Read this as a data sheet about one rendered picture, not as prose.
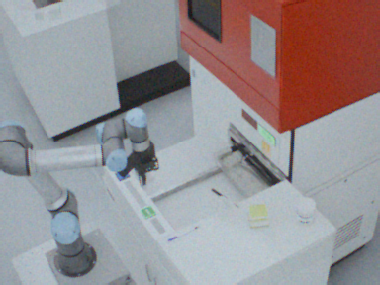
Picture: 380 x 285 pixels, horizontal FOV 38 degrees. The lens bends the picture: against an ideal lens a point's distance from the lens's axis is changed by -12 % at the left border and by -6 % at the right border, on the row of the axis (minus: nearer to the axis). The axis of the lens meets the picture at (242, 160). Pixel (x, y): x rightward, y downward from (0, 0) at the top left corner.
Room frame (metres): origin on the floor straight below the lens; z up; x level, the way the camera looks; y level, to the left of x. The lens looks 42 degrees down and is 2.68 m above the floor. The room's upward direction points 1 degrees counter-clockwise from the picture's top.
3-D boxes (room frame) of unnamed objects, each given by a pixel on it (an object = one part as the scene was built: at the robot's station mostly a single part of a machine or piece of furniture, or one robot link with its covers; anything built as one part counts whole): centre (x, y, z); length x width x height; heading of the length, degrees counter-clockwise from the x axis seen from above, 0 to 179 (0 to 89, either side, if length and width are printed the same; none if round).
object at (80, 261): (1.40, 0.69, 0.94); 0.15 x 0.15 x 0.10
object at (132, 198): (1.71, 0.45, 0.89); 0.55 x 0.09 x 0.14; 33
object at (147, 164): (1.62, 0.36, 1.25); 0.09 x 0.08 x 0.12; 123
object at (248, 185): (1.90, 0.00, 0.87); 0.36 x 0.08 x 0.03; 33
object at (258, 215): (1.55, -0.06, 1.00); 0.07 x 0.07 x 0.07; 8
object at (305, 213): (1.55, -0.24, 1.01); 0.07 x 0.07 x 0.10
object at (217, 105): (2.14, 0.03, 1.02); 0.82 x 0.03 x 0.40; 33
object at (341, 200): (2.32, -0.26, 0.41); 0.82 x 0.71 x 0.82; 33
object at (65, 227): (1.40, 0.69, 1.05); 0.13 x 0.12 x 0.14; 16
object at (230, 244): (1.48, -0.02, 0.89); 0.62 x 0.35 x 0.14; 123
